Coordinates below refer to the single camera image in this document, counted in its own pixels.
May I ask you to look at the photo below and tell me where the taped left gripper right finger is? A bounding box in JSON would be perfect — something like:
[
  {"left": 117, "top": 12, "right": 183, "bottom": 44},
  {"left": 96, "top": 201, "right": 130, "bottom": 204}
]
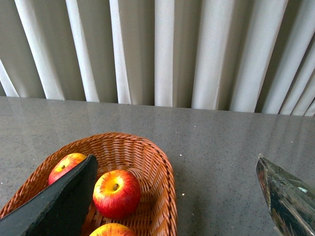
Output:
[{"left": 256, "top": 154, "right": 315, "bottom": 236}]

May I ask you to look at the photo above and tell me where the grey pleated curtain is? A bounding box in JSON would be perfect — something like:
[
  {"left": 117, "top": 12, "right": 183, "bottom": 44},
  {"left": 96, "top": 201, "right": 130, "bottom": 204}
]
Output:
[{"left": 0, "top": 0, "right": 315, "bottom": 117}]

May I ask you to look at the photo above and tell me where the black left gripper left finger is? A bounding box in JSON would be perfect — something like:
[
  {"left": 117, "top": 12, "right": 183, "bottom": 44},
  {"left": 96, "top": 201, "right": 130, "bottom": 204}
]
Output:
[{"left": 0, "top": 154, "right": 98, "bottom": 236}]

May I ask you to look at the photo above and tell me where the red yellow apple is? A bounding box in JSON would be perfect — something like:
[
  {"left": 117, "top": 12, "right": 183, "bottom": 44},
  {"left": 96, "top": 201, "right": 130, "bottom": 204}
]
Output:
[
  {"left": 48, "top": 153, "right": 87, "bottom": 185},
  {"left": 93, "top": 170, "right": 141, "bottom": 220},
  {"left": 90, "top": 223, "right": 136, "bottom": 236}
]

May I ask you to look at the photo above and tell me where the red yellow apple in basket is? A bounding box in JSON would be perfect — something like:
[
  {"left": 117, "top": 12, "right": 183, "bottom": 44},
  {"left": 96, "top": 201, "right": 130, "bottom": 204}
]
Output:
[{"left": 48, "top": 153, "right": 87, "bottom": 185}]

